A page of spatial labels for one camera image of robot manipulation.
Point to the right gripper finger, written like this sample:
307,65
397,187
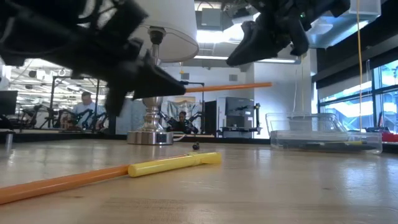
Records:
255,43

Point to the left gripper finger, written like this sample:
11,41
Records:
155,81

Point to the orange pencil with pink eraser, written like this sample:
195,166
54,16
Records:
230,87

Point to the small black clip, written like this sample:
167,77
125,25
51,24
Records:
196,146

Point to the clear plastic supply box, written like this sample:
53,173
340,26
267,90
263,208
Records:
311,137

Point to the black marker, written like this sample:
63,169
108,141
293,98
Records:
311,146

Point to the sharpened orange pencil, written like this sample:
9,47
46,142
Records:
62,183

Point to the black background robot arm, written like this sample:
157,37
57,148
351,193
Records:
31,113
81,116

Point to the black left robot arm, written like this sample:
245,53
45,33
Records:
31,37

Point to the black robot arm on stand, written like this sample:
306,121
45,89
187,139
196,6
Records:
257,115

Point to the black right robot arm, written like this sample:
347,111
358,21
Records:
326,6

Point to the grey ceiling box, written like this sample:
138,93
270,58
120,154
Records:
211,17

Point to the blue and white cloth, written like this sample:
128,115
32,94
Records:
174,107

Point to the white shade silver table lamp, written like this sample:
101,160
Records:
152,124

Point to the grey partition panel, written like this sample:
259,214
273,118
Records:
132,119

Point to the long ceiling light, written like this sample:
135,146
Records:
211,57

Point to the person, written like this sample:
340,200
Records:
183,121
85,107

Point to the grey and white cabinet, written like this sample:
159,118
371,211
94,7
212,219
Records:
239,107

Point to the black monitor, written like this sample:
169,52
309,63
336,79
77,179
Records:
7,102

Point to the red bin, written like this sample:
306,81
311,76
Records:
390,137

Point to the black metal rig frame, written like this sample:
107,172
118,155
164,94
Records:
203,109
51,99

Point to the black metal table frame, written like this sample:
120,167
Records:
217,140

